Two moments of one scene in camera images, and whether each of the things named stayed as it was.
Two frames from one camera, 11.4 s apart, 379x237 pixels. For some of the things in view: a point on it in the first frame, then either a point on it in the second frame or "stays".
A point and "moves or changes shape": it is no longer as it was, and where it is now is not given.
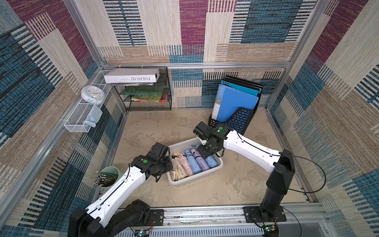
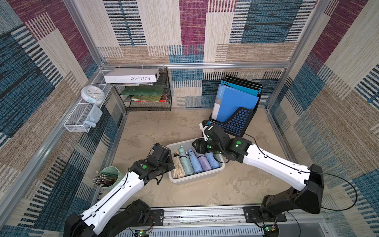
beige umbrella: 177,170 stays
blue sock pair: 194,165 stays
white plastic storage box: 180,147 moves or changes shape
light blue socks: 211,161 stays
